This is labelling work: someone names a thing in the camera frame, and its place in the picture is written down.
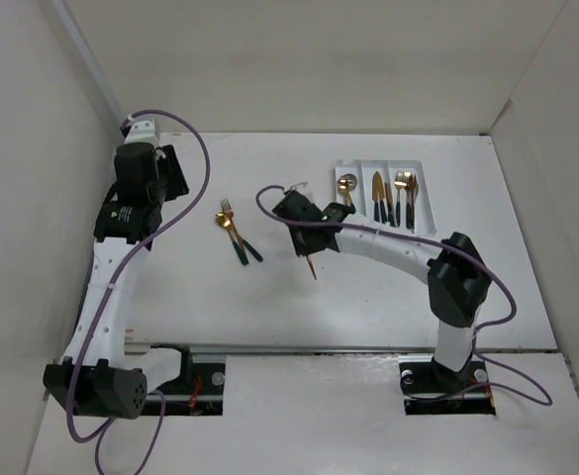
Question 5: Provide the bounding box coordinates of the rose gold knife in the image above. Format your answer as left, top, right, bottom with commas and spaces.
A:
306, 255, 318, 281

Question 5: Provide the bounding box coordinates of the gold spoon green handle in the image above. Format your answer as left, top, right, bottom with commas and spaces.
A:
337, 175, 356, 207

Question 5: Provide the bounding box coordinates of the gold knife green handle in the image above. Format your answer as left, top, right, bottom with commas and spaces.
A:
372, 171, 385, 224
384, 183, 397, 228

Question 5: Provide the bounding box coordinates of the gold knife cluster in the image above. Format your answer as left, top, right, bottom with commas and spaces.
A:
379, 198, 389, 224

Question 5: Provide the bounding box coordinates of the gold spoon cluster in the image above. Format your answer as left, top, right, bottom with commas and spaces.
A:
215, 212, 249, 265

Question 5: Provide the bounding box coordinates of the gold fork green handle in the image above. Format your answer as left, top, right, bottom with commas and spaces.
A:
405, 172, 413, 230

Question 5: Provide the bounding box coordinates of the silver round spoon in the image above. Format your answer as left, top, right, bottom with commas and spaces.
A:
338, 173, 357, 193

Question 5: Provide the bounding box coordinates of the rose gold fork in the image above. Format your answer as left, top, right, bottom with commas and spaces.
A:
409, 174, 419, 232

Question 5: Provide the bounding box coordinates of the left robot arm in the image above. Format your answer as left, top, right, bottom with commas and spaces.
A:
44, 142, 194, 420

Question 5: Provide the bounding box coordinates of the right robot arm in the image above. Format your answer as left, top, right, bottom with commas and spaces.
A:
271, 189, 492, 393

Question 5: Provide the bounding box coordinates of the white divided cutlery tray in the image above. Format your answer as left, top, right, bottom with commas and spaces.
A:
335, 159, 436, 237

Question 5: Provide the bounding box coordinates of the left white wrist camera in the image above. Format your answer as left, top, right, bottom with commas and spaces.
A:
121, 116, 160, 147

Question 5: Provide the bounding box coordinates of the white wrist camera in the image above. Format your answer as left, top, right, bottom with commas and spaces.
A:
121, 116, 160, 147
285, 181, 314, 202

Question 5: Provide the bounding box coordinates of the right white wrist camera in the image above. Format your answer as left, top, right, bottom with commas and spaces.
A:
285, 181, 314, 202

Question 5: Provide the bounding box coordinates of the aluminium rail frame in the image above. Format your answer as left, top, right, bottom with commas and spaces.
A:
73, 136, 159, 355

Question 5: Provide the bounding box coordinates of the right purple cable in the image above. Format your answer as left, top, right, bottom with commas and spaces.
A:
254, 184, 553, 408

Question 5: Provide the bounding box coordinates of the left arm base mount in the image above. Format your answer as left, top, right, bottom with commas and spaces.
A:
158, 355, 227, 417

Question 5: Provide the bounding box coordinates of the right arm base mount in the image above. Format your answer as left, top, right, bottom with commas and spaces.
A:
399, 358, 496, 416

